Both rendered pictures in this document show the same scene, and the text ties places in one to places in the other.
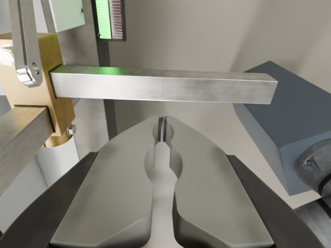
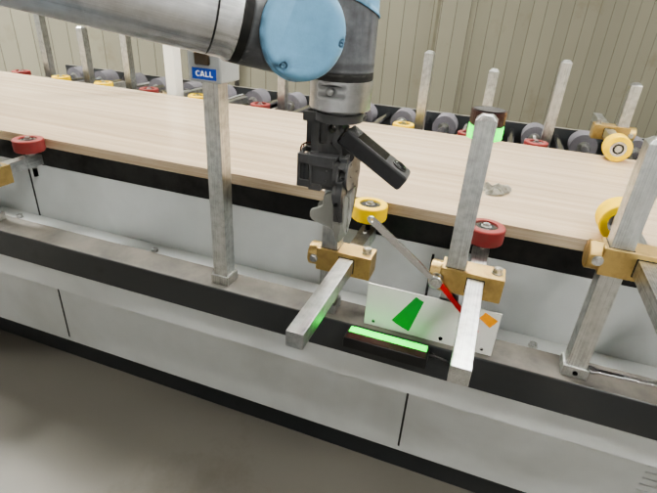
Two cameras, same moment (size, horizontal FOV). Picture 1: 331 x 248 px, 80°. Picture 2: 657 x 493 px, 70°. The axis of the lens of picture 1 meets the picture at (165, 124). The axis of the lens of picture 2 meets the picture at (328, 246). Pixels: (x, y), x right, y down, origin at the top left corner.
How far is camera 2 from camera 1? 73 cm
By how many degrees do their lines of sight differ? 60
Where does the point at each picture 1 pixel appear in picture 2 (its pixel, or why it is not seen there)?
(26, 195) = (239, 239)
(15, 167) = not seen: hidden behind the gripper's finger
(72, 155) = not seen: hidden behind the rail
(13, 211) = (241, 221)
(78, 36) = (357, 316)
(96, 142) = (264, 292)
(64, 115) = (325, 257)
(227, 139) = not seen: outside the picture
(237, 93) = (304, 316)
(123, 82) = (335, 279)
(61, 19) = (373, 291)
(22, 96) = (346, 246)
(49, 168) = (241, 270)
